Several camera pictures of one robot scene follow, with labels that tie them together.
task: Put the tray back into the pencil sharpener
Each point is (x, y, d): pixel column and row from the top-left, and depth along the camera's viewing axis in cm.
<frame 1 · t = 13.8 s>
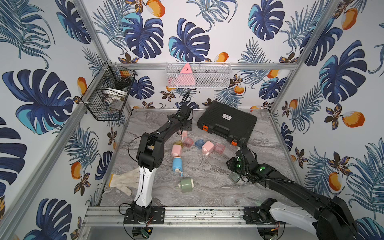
left hand: (184, 123, 101), fingers open
right hand: (227, 162, 84), fingers open
black plastic tool case: (233, 125, 106), point 7 cm above the table
pink pencil sharpener: (207, 147, 94), point 7 cm above the table
green pencil sharpener: (186, 185, 78), point 9 cm above the table
green transparent tray: (233, 178, 88), on the table
white work glove: (125, 180, 87), on the table
blue pencil sharpener: (177, 165, 87), point 7 cm above the table
blue transparent tray: (199, 143, 104), on the table
pink pencil sharpener 2: (176, 150, 92), point 8 cm above the table
pink pencil sharpener 3: (184, 134, 105), point 4 cm above the table

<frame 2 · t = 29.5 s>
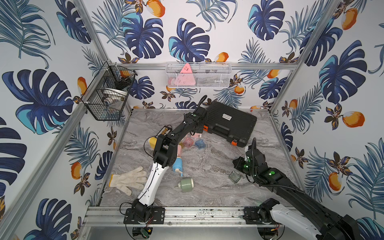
left hand: (196, 126, 103), fingers open
right hand: (233, 160, 83), fingers closed
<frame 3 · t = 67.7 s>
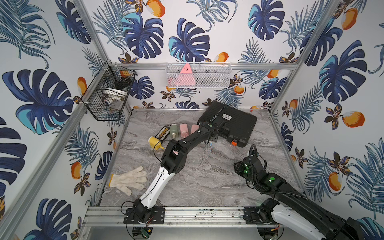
left hand: (210, 133, 100), fingers open
right hand: (235, 164, 83), fingers open
green pencil sharpener: (174, 131, 102), point 7 cm above the table
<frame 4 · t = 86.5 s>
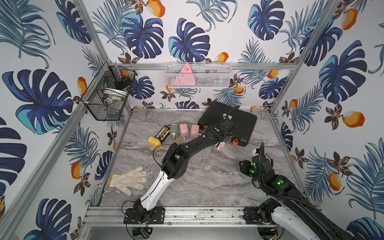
left hand: (225, 133, 93), fingers open
right hand: (240, 162, 81), fingers open
